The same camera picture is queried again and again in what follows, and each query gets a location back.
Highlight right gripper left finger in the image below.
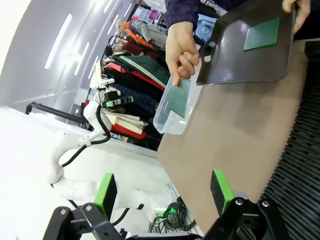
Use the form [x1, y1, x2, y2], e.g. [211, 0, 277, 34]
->
[42, 173, 127, 240]

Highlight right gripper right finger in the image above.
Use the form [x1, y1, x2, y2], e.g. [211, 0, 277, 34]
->
[203, 169, 291, 240]

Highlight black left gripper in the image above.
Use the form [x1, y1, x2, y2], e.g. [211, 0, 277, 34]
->
[99, 90, 136, 109]

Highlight green PCB with edge pins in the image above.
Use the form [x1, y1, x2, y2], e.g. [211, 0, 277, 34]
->
[167, 78, 192, 119]

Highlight black plastic tray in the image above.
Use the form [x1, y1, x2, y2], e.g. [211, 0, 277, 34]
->
[195, 0, 297, 87]

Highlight green PCB board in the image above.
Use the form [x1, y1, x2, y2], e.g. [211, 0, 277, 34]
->
[243, 17, 281, 53]

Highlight person's right forearm navy sleeve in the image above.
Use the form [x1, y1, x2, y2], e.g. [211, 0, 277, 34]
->
[164, 0, 201, 32]

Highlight person's right hand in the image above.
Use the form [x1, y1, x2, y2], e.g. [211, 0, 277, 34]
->
[165, 21, 201, 87]

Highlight person's left hand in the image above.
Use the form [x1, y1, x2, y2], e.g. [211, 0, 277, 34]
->
[282, 0, 311, 35]

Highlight pile of folded clothes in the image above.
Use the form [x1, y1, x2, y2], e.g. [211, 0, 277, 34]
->
[88, 49, 173, 151]

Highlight clear plastic box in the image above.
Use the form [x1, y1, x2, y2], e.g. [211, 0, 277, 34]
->
[152, 74, 203, 136]

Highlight short ceiling light strip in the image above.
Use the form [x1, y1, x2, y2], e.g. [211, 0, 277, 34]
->
[74, 41, 90, 76]

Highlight black metal stand bar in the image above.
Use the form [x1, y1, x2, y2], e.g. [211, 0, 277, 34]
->
[24, 101, 87, 127]

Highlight plastic storage drawers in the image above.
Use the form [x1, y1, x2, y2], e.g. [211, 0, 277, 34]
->
[131, 5, 163, 26]

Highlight long ceiling light strip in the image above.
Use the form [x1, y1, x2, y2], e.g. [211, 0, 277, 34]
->
[44, 13, 73, 70]

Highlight black slotted PCB rack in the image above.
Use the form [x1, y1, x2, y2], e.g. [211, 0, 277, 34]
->
[259, 38, 320, 240]

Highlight light blue garment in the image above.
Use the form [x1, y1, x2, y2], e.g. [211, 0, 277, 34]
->
[194, 13, 218, 46]

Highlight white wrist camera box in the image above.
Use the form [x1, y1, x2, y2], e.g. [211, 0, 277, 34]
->
[98, 78, 116, 89]

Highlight black base cable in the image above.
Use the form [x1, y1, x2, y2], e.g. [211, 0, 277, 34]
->
[109, 203, 145, 226]

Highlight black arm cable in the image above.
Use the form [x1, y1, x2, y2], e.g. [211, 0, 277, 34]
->
[60, 103, 112, 168]

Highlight heap of black cables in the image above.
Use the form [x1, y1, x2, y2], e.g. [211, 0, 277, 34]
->
[146, 196, 198, 233]

